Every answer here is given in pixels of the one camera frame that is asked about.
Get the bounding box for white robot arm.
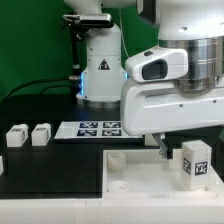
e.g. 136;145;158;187
64;0;224;155

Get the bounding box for white cable behind robot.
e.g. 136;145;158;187
118;6;131;63

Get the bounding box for white marker plate with tags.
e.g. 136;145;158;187
54;121;139;139

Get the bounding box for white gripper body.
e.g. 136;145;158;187
120;79;224;135

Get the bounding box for white block at left edge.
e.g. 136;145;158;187
0;156;4;176

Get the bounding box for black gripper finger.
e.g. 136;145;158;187
153;133;173;160

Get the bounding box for black camera on mount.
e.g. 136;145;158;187
62;13;114;29

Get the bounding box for white square tabletop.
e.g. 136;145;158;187
102;149;224;199

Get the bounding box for white L-shaped obstacle fence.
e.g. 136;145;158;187
0;198;224;224

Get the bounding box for black cables on table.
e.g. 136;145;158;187
3;77;83;100

